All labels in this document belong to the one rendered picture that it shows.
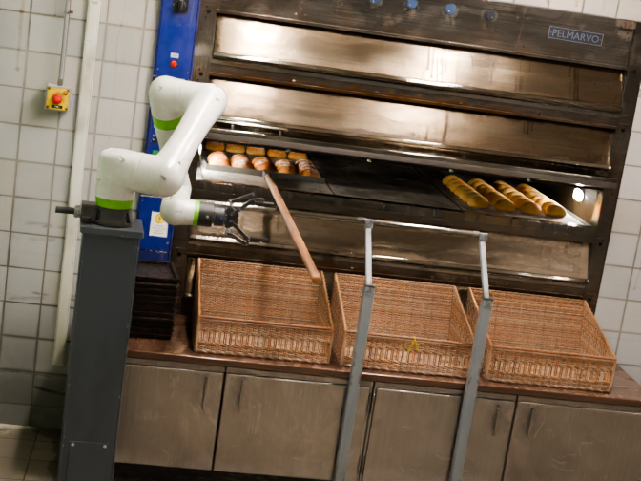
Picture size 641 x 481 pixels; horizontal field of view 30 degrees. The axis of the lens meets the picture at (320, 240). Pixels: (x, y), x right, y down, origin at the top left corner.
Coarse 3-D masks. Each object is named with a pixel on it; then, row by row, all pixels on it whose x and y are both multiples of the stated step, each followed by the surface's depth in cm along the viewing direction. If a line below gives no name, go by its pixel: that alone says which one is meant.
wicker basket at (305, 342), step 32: (224, 288) 516; (288, 288) 521; (320, 288) 520; (192, 320) 511; (224, 320) 474; (256, 320) 518; (288, 320) 520; (320, 320) 509; (224, 352) 477; (256, 352) 479; (288, 352) 481; (320, 352) 482
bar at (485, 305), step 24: (312, 216) 481; (336, 216) 482; (480, 240) 491; (360, 312) 471; (480, 312) 476; (360, 336) 471; (480, 336) 477; (360, 360) 473; (480, 360) 479; (456, 456) 488; (336, 480) 484; (456, 480) 490
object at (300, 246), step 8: (264, 176) 534; (272, 184) 510; (272, 192) 499; (280, 200) 478; (280, 208) 467; (288, 216) 451; (288, 224) 440; (296, 232) 426; (296, 240) 416; (304, 248) 403; (304, 256) 394; (304, 264) 389; (312, 264) 383; (312, 272) 375; (312, 280) 371; (320, 280) 371
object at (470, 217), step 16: (224, 192) 513; (240, 192) 513; (256, 192) 514; (288, 192) 516; (304, 192) 520; (368, 208) 522; (384, 208) 523; (400, 208) 523; (416, 208) 524; (432, 208) 526; (448, 208) 532; (496, 224) 530; (512, 224) 531; (528, 224) 532; (544, 224) 533; (560, 224) 534; (576, 224) 538
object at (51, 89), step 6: (48, 84) 490; (54, 84) 493; (48, 90) 487; (54, 90) 487; (60, 90) 488; (66, 90) 488; (48, 96) 488; (66, 96) 489; (48, 102) 488; (66, 102) 489; (48, 108) 489; (54, 108) 489; (60, 108) 489; (66, 108) 490
